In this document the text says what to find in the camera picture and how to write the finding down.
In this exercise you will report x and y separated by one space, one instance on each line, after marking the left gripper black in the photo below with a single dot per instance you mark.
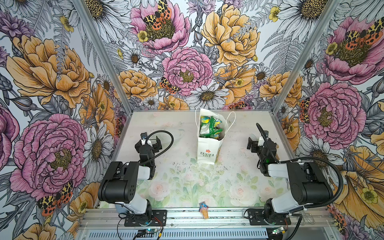
157 146

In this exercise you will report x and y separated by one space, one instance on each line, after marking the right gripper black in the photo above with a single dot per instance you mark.
255 145

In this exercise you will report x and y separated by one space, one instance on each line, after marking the white paper bag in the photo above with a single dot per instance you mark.
208 149

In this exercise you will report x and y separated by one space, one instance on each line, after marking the green candy packet large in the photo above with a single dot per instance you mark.
210 127

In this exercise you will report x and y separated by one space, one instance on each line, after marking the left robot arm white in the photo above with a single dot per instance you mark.
119 184

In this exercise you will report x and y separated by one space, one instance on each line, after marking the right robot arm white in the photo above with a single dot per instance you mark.
308 186

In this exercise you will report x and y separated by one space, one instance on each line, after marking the green circuit board left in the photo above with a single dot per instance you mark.
151 231

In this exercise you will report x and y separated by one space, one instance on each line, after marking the green circuit board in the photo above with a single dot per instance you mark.
151 231
277 231

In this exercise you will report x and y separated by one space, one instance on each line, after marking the ice cream cone toy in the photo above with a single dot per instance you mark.
204 210

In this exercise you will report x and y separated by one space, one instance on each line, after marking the green circuit board right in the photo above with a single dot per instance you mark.
277 231

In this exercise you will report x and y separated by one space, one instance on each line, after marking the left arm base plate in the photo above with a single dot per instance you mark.
153 218

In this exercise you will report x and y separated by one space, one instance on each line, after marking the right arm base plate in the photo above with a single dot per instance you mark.
258 217

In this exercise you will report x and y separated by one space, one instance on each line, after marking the metal wire hooks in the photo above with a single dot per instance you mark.
307 218

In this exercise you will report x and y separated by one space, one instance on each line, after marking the aluminium corner post right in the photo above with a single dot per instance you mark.
313 38

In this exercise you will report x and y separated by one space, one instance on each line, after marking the aluminium corner post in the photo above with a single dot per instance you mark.
87 21
313 38

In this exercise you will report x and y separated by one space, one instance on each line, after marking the aluminium corner post left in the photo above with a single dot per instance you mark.
87 21

